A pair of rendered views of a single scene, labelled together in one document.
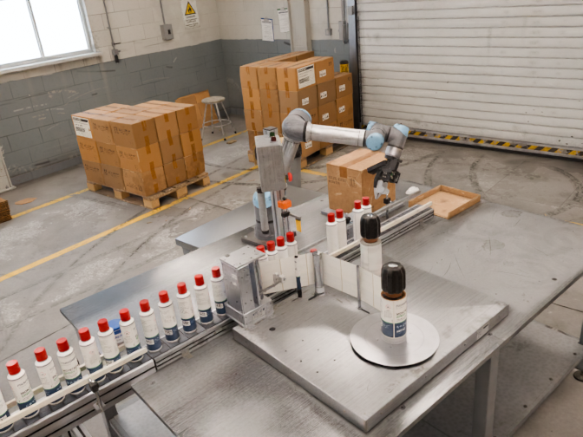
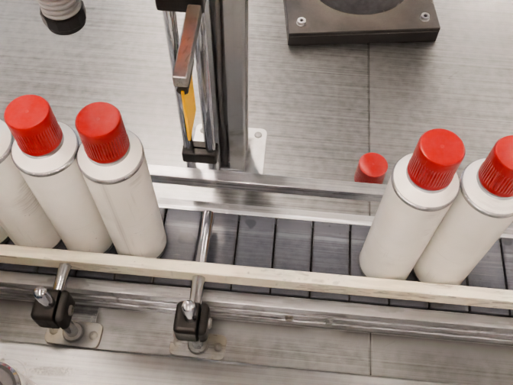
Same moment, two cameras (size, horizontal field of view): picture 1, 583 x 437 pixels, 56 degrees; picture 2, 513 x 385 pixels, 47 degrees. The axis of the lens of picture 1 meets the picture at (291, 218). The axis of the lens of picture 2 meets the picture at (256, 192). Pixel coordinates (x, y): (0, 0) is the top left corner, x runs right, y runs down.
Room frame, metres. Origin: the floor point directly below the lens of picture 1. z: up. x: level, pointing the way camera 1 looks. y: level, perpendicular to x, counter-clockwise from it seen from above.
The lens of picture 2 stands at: (1.94, -0.25, 1.42)
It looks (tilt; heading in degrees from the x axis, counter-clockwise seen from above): 60 degrees down; 43
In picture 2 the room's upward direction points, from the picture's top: 2 degrees clockwise
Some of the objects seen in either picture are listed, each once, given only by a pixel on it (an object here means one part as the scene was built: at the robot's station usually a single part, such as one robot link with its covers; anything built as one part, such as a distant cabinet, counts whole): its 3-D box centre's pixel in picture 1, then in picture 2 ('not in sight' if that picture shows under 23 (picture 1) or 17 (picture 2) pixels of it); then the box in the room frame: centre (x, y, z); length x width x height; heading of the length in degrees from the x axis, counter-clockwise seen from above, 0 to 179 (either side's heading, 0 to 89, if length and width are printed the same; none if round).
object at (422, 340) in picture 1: (394, 337); not in sight; (1.54, -0.31, 0.89); 0.31 x 0.31 x 0.01
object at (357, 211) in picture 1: (358, 221); not in sight; (2.31, -0.31, 0.98); 0.05 x 0.05 x 0.20
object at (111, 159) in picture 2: (291, 254); (123, 191); (2.05, 0.01, 0.98); 0.05 x 0.05 x 0.20
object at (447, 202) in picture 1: (444, 200); not in sight; (2.74, -0.85, 0.85); 0.30 x 0.26 x 0.04; 129
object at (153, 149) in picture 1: (140, 149); not in sight; (5.82, 1.57, 0.45); 1.20 x 0.84 x 0.89; 49
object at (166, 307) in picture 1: (167, 316); not in sight; (1.67, 0.48, 0.98); 0.05 x 0.05 x 0.20
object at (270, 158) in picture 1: (270, 162); not in sight; (2.12, 0.06, 1.38); 0.17 x 0.10 x 0.19; 4
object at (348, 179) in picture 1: (361, 181); not in sight; (2.81, -0.41, 0.99); 0.30 x 0.24 x 0.27; 133
